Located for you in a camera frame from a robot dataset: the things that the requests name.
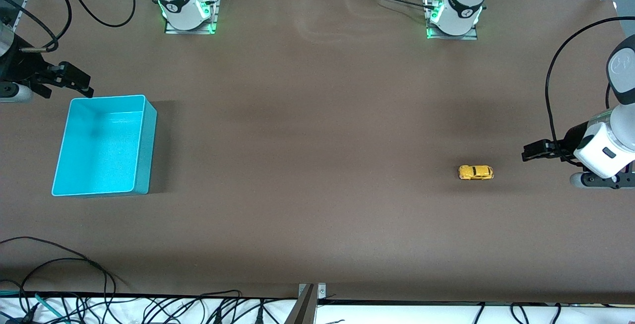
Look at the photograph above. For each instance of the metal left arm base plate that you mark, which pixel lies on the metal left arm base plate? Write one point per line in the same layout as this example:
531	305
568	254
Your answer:
471	37

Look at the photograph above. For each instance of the small metal bracket plate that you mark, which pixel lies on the small metal bracket plate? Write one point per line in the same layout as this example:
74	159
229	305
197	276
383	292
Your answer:
321	291

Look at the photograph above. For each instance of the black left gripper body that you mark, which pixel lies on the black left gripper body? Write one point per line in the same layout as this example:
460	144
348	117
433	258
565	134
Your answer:
570	142

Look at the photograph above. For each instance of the yellow beetle toy car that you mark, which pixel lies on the yellow beetle toy car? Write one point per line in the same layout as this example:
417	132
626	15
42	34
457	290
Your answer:
475	172

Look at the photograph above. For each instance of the aluminium profile bar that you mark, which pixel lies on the aluminium profile bar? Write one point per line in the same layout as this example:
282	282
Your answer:
302	311

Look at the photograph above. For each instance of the aluminium table edge strip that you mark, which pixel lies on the aluminium table edge strip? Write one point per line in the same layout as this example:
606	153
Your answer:
25	4

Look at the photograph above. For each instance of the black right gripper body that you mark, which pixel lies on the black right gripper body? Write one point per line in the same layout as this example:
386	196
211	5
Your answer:
20	68

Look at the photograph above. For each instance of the teal plastic bin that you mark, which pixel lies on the teal plastic bin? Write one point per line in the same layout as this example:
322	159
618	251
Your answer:
99	150

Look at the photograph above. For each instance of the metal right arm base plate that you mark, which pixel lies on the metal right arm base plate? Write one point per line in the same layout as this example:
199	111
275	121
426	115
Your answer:
214	16

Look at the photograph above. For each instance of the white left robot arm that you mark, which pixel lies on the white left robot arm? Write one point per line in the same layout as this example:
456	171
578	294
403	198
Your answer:
461	1

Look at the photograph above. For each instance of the black power plug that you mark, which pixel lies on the black power plug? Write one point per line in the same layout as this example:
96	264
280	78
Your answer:
217	317
259	315

